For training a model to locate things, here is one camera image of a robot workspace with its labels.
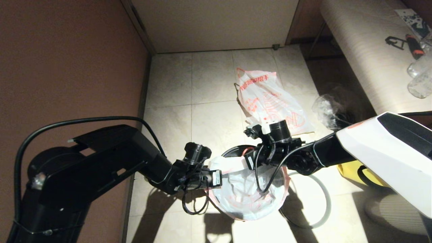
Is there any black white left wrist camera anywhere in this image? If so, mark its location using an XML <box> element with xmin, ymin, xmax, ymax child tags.
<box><xmin>183</xmin><ymin>142</ymin><xmax>212</xmax><ymax>166</ymax></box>

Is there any white door panel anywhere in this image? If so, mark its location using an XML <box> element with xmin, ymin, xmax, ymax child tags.
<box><xmin>130</xmin><ymin>0</ymin><xmax>300</xmax><ymax>54</ymax></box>

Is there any white red-printed trash bag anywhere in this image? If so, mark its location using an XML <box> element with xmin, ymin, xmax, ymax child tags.
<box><xmin>234</xmin><ymin>67</ymin><xmax>315</xmax><ymax>135</ymax></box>

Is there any crumpled clear plastic bag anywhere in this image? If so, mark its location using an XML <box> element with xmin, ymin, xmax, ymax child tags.
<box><xmin>311</xmin><ymin>84</ymin><xmax>358</xmax><ymax>132</ymax></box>

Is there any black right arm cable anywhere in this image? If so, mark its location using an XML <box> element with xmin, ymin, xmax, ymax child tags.
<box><xmin>254</xmin><ymin>111</ymin><xmax>432</xmax><ymax>194</ymax></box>

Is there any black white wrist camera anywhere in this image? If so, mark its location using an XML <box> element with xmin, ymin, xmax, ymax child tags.
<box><xmin>244</xmin><ymin>119</ymin><xmax>292</xmax><ymax>145</ymax></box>
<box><xmin>183</xmin><ymin>142</ymin><xmax>212</xmax><ymax>166</ymax></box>

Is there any beige ribbed stool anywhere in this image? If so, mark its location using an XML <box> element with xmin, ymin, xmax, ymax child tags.
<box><xmin>364</xmin><ymin>191</ymin><xmax>431</xmax><ymax>236</ymax></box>

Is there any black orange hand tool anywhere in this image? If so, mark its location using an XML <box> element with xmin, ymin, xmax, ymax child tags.
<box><xmin>407</xmin><ymin>35</ymin><xmax>426</xmax><ymax>61</ymax></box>

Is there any grey bin rim ring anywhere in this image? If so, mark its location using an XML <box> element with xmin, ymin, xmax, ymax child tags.
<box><xmin>278</xmin><ymin>170</ymin><xmax>331</xmax><ymax>229</ymax></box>

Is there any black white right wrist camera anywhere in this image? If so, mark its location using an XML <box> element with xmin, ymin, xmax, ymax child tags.
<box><xmin>244</xmin><ymin>119</ymin><xmax>292</xmax><ymax>145</ymax></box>

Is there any white plastic bag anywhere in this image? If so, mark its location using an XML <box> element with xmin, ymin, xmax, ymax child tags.
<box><xmin>204</xmin><ymin>155</ymin><xmax>291</xmax><ymax>221</ymax></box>

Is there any yellow fabric tote bag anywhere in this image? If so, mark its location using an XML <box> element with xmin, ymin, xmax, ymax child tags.
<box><xmin>337</xmin><ymin>160</ymin><xmax>388</xmax><ymax>188</ymax></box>

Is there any clear plastic bottle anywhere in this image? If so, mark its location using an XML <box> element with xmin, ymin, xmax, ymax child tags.
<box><xmin>407</xmin><ymin>69</ymin><xmax>432</xmax><ymax>99</ymax></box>
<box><xmin>407</xmin><ymin>50</ymin><xmax>432</xmax><ymax>79</ymax></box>

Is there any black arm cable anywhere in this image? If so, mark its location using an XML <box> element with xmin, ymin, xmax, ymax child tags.
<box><xmin>13</xmin><ymin>116</ymin><xmax>210</xmax><ymax>233</ymax></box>
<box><xmin>254</xmin><ymin>111</ymin><xmax>432</xmax><ymax>194</ymax></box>

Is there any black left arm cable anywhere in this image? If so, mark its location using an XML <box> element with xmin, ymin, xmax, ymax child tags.
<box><xmin>13</xmin><ymin>116</ymin><xmax>210</xmax><ymax>233</ymax></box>

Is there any beige wood-grain table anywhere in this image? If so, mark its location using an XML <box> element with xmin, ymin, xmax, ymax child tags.
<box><xmin>319</xmin><ymin>0</ymin><xmax>432</xmax><ymax>115</ymax></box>

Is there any blue white printed paper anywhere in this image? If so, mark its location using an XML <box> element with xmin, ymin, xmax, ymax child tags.
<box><xmin>395</xmin><ymin>9</ymin><xmax>432</xmax><ymax>41</ymax></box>

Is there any black metal clip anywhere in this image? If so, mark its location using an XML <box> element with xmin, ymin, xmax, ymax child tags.
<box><xmin>385</xmin><ymin>36</ymin><xmax>408</xmax><ymax>51</ymax></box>

